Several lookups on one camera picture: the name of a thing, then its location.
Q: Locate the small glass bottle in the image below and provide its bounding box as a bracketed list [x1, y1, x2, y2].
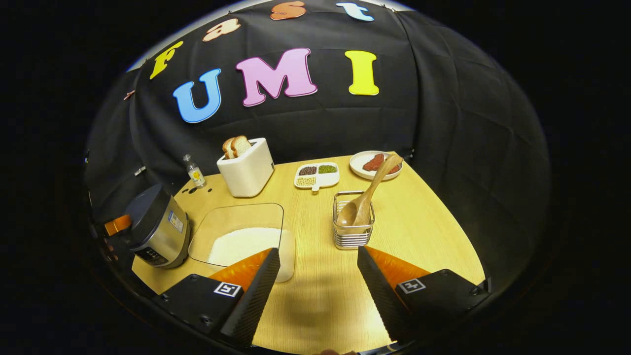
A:
[183, 154, 207, 189]

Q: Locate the metal wire chopstick holder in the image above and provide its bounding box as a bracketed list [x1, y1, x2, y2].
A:
[333, 191, 376, 250]

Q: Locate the white toaster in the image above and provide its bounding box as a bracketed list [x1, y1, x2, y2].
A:
[217, 137, 275, 198]

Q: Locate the white rice container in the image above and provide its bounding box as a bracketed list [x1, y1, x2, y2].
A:
[188, 203, 296, 284]

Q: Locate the dark grey rice cooker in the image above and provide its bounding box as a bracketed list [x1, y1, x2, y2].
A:
[123, 184, 192, 269]

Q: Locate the white rice heap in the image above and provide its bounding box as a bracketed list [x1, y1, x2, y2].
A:
[207, 227, 281, 267]

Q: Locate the wooden spoon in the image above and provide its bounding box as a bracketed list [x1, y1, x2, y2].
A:
[336, 154, 404, 228]

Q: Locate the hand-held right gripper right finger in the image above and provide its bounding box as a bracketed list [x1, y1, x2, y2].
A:
[357, 246, 492, 343]

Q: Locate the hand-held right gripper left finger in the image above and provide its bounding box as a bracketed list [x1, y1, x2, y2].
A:
[155, 248, 281, 348]

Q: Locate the white round plate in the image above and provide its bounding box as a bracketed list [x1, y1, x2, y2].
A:
[349, 150, 404, 181]

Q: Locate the white divided bean dish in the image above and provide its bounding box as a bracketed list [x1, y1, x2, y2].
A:
[294, 162, 341, 192]

